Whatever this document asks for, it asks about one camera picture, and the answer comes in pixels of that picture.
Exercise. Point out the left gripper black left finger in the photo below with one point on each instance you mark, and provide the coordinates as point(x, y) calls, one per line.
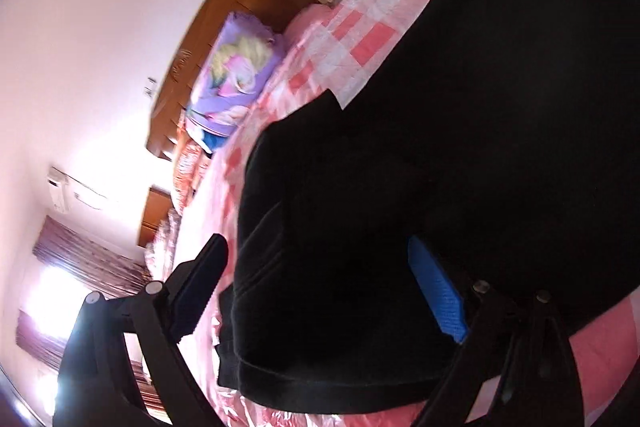
point(96, 383)

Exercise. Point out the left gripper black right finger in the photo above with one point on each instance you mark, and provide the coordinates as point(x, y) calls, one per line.
point(514, 367)

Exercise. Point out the black pants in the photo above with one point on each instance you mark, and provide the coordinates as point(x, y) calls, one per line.
point(504, 134)

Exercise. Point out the dark red curtain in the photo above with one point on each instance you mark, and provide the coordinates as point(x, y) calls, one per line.
point(71, 266)

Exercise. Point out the brown wooden nightstand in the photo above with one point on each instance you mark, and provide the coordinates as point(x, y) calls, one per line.
point(157, 205)

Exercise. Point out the pink floral blanket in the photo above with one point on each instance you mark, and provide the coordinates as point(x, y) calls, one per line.
point(188, 168)

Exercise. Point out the purple folded quilt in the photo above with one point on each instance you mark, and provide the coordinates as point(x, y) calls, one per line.
point(243, 58)

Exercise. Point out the pink pillow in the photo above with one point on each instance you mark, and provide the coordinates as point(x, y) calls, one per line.
point(304, 22)

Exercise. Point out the white wall air conditioner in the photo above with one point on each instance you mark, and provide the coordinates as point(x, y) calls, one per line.
point(63, 189)

